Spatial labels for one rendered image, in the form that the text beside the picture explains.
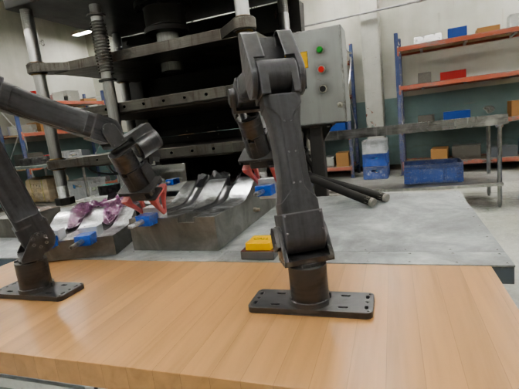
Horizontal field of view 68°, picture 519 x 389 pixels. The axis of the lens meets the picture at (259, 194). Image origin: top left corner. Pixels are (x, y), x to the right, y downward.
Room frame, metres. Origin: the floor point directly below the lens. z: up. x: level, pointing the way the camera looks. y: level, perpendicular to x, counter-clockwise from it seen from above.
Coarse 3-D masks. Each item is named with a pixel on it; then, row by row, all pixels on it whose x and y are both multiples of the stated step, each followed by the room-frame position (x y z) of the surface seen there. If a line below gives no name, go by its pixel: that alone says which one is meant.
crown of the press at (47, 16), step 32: (32, 0) 2.02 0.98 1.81; (64, 0) 2.05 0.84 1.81; (96, 0) 2.10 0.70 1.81; (128, 0) 2.15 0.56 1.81; (160, 0) 2.11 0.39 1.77; (192, 0) 2.26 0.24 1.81; (224, 0) 2.32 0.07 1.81; (256, 0) 2.39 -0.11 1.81; (128, 32) 2.76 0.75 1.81; (160, 32) 2.19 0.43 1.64
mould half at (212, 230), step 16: (208, 192) 1.23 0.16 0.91; (240, 192) 1.18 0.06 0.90; (192, 208) 1.08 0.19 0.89; (224, 208) 1.01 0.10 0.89; (240, 208) 1.09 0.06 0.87; (160, 224) 0.99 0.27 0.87; (176, 224) 0.97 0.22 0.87; (192, 224) 0.96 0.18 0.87; (208, 224) 0.94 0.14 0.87; (224, 224) 0.98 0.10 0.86; (240, 224) 1.08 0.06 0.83; (144, 240) 1.01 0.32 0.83; (160, 240) 0.99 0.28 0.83; (176, 240) 0.98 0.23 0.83; (192, 240) 0.96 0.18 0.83; (208, 240) 0.94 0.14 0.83; (224, 240) 0.97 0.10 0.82
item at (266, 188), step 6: (258, 180) 1.02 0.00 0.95; (264, 180) 1.02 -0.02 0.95; (270, 180) 1.01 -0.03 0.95; (258, 186) 0.98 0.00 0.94; (264, 186) 0.98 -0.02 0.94; (270, 186) 0.97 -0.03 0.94; (258, 192) 0.93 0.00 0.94; (264, 192) 0.98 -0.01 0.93; (270, 192) 0.97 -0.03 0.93; (276, 192) 1.01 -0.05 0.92; (264, 198) 1.02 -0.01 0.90
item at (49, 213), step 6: (42, 210) 1.48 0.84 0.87; (48, 210) 1.49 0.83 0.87; (54, 210) 1.52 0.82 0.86; (60, 210) 1.54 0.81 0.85; (0, 216) 1.45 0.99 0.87; (6, 216) 1.43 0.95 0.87; (48, 216) 1.49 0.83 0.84; (54, 216) 1.51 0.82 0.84; (0, 222) 1.39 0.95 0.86; (6, 222) 1.37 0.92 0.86; (0, 228) 1.39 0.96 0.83; (6, 228) 1.38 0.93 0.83; (0, 234) 1.39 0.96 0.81; (6, 234) 1.38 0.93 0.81; (12, 234) 1.37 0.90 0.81
